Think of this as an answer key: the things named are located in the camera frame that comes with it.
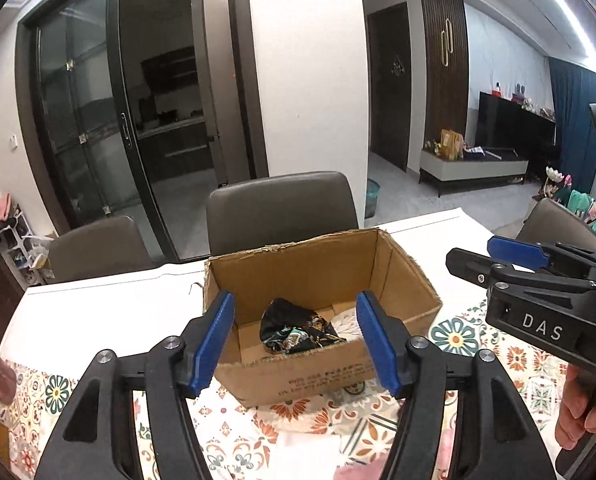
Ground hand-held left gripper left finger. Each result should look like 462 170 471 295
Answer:
34 290 235 480

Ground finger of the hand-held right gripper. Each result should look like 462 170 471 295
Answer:
487 235 596 274
445 247 596 294

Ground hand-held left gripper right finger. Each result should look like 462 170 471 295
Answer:
355 291 563 480

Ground brown cardboard box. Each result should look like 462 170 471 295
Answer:
203 227 443 408

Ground white woven towel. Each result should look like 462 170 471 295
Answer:
273 430 346 480

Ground person's right hand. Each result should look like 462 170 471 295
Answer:
554 363 596 452

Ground white printed cloth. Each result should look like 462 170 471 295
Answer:
330 305 366 343

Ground grey dining chair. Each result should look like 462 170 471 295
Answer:
206 171 359 257
48 216 161 286
515 197 596 256

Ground floral patterned tablecloth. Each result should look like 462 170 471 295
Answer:
0 207 596 480

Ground dark patterned silk scarf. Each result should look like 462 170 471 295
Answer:
259 298 349 358

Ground colourful clothes pile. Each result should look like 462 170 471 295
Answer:
543 180 596 238

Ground white television cabinet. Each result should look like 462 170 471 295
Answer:
419 146 530 197

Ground yellow gift bag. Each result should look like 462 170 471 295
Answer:
439 129 465 161

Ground black television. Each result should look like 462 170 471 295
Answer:
474 91 559 153

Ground blue curtain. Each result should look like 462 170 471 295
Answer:
548 56 596 196

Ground dark wooden door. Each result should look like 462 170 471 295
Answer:
367 2 413 171

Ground white shoe rack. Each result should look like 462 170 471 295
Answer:
0 210 53 288

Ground ceiling light strip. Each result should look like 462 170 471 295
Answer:
523 0 596 81

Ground pink hat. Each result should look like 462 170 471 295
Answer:
0 195 21 223

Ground black framed sliding glass door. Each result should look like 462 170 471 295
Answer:
18 0 179 261

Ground dark slatted wall cabinet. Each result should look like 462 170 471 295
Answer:
418 0 471 148

